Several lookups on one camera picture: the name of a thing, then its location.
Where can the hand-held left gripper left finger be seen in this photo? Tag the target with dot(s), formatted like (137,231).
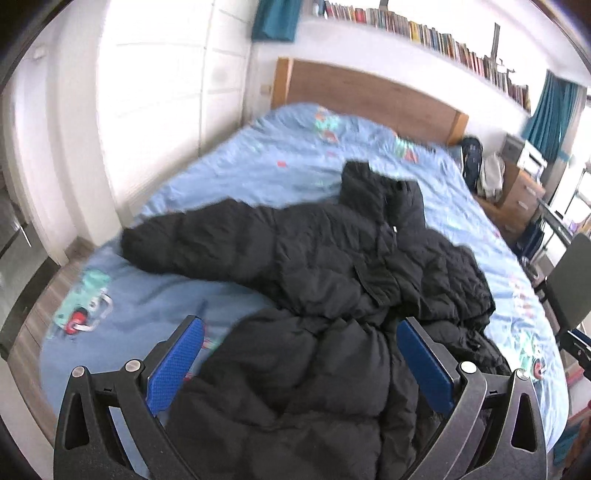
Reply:
(178,364)

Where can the row of books on shelf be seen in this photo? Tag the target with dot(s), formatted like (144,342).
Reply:
(443,41)

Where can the teal hanging cloth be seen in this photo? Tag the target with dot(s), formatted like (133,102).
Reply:
(274,18)

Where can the white bag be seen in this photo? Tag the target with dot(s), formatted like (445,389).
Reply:
(491,177)

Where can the wooden headboard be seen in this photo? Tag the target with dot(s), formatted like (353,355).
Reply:
(369,99)

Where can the white wardrobe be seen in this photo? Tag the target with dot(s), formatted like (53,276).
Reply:
(175,92)

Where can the wooden drawer cabinet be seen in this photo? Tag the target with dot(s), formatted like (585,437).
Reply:
(519,198)

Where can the dark backpack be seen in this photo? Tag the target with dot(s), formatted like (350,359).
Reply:
(472,161)

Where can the blue printed bed cover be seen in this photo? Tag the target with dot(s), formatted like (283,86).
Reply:
(258,161)

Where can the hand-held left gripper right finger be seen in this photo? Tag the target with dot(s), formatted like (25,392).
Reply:
(427,367)

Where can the black chair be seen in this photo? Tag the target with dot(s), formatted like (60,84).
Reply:
(570,281)

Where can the black puffer jacket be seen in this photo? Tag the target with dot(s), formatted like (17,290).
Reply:
(300,295)

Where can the teal window curtain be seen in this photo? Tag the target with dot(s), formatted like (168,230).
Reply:
(551,115)

